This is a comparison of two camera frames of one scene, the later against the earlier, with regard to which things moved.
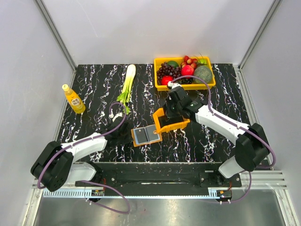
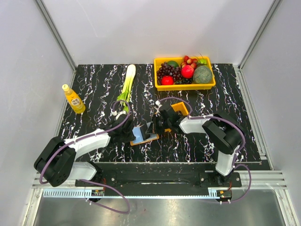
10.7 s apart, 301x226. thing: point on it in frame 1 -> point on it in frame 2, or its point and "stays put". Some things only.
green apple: (202, 61) stays put
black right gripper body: (172, 109) -> (159, 125)
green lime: (173, 63) stays put
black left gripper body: (124, 137) stays put
